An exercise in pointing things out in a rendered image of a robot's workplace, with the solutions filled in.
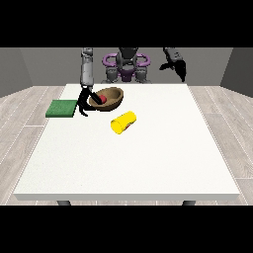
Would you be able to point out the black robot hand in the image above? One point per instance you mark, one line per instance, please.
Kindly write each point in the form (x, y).
(178, 69)
(85, 99)

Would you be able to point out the brown wooden bowl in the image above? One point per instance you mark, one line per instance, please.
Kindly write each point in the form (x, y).
(108, 99)

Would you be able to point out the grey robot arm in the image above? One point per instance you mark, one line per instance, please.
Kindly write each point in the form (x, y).
(172, 53)
(87, 69)

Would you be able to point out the small red ball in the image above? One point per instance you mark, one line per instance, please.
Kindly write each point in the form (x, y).
(103, 98)

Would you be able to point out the green square pad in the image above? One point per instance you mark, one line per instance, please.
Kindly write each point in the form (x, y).
(61, 108)

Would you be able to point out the yellow cup with melon print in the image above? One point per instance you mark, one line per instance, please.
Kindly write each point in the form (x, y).
(123, 122)

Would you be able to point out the grey robot trunk purple rings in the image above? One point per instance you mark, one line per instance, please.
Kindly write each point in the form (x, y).
(126, 67)

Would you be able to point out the dark table leg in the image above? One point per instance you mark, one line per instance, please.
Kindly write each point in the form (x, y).
(64, 203)
(188, 203)

